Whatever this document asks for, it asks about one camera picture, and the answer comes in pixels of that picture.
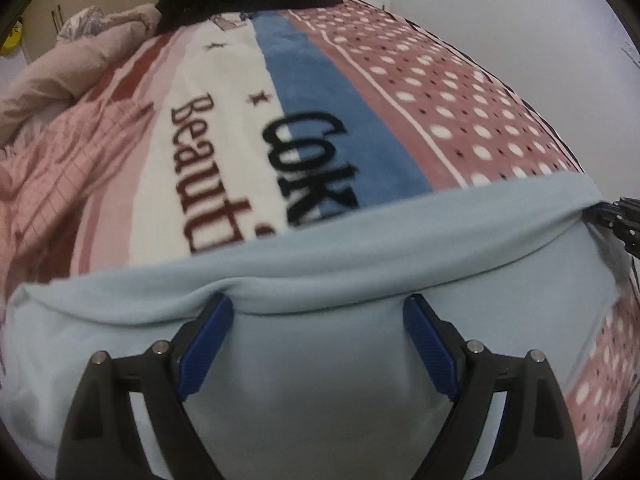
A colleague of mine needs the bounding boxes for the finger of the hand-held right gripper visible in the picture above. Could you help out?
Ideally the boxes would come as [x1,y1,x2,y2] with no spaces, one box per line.
[585,199,640,261]

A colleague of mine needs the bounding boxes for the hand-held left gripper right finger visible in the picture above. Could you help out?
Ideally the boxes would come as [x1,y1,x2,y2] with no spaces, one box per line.
[402,294,581,480]

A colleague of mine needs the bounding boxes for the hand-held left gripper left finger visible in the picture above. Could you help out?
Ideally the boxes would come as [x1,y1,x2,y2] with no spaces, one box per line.
[55,294,236,480]

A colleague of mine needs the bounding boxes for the light blue pants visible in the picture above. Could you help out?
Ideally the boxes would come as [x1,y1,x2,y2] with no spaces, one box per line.
[0,172,621,480]

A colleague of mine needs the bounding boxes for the printed striped dotted blanket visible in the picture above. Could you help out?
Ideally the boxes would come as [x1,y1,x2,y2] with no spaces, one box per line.
[0,0,640,461]

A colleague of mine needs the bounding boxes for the pink checked cloth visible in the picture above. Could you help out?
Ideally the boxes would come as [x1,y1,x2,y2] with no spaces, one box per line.
[0,95,156,301]

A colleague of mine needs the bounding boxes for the silver patterned cloth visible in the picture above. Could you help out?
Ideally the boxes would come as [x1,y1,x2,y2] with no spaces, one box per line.
[57,6,108,41]

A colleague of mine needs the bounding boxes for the yellow object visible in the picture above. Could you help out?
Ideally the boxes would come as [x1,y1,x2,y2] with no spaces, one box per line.
[0,20,23,56]

